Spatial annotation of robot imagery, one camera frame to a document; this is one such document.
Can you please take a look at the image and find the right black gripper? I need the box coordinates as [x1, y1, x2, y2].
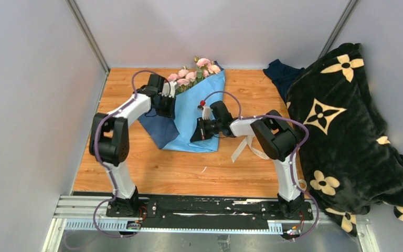
[192, 118, 222, 143]

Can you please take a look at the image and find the blue wrapping paper sheet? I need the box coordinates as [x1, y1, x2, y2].
[138, 67, 226, 153]

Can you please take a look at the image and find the cream ribbon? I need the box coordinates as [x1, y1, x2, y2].
[230, 134, 308, 193]

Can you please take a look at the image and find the pink fake flower stem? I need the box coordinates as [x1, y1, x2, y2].
[203, 63, 221, 78]

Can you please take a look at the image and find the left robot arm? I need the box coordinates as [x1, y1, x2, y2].
[89, 71, 177, 217]

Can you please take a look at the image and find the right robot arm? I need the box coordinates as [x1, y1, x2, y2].
[190, 101, 304, 219]

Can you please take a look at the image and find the dark navy cloth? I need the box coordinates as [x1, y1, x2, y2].
[263, 59, 305, 104]

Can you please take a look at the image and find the black patterned plush blanket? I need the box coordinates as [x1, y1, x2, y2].
[285, 43, 403, 236]

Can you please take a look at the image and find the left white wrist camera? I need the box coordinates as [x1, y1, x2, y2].
[161, 81, 178, 98]

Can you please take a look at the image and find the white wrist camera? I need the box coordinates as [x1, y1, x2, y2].
[197, 100, 211, 120]
[161, 81, 178, 98]

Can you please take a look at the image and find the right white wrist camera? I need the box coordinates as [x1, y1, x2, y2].
[197, 100, 211, 120]

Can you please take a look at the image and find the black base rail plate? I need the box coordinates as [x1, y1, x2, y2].
[106, 194, 313, 231]

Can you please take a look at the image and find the left vertical frame post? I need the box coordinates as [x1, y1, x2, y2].
[65, 0, 110, 76]

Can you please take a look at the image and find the vertical frame post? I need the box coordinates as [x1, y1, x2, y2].
[318, 0, 359, 59]
[65, 0, 110, 76]

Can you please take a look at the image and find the aluminium frame rail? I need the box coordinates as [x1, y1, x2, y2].
[43, 192, 379, 251]

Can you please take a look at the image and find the right vertical frame post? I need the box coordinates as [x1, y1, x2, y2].
[318, 0, 359, 59]

